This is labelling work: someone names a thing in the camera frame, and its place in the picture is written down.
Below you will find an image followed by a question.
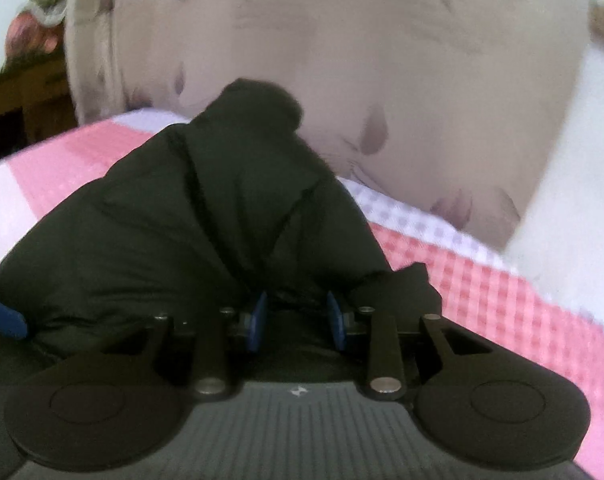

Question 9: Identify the dark wooden cabinet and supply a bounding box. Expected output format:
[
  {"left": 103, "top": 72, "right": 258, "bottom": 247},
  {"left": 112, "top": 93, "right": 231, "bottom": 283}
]
[{"left": 0, "top": 53, "right": 77, "bottom": 159}]

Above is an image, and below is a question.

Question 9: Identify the black jacket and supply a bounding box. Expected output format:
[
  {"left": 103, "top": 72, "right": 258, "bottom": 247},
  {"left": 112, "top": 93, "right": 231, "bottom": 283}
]
[{"left": 0, "top": 79, "right": 442, "bottom": 382}]

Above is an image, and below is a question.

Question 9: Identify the pink purple checked bed blanket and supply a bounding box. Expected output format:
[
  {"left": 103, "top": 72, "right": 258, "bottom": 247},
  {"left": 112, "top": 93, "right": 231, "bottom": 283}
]
[{"left": 0, "top": 108, "right": 604, "bottom": 479}]

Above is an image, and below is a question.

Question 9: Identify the beige tulip print curtain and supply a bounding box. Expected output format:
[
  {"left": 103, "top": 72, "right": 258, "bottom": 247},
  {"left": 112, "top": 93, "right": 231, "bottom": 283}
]
[{"left": 65, "top": 0, "right": 588, "bottom": 249}]

